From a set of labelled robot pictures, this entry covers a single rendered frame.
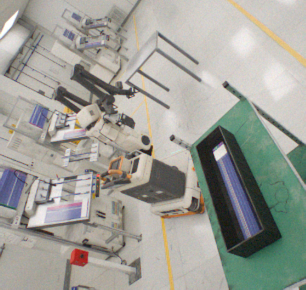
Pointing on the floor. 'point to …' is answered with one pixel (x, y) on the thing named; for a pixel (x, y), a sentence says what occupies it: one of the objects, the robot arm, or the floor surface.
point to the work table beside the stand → (151, 45)
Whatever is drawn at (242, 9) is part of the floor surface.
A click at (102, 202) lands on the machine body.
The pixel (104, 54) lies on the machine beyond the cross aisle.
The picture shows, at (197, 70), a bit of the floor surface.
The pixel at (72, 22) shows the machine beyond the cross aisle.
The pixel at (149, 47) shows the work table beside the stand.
